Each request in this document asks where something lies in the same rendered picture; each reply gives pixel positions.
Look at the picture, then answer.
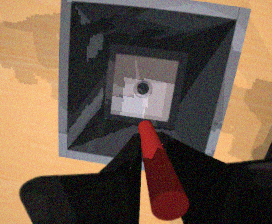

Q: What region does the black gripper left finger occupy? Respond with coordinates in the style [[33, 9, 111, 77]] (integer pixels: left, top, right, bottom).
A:
[[19, 133, 142, 224]]

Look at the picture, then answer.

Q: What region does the red peg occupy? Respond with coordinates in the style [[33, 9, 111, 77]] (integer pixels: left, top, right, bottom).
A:
[[138, 120, 189, 221]]

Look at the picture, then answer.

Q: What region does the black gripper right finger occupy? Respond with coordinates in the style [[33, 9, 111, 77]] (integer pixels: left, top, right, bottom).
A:
[[157, 132, 272, 224]]

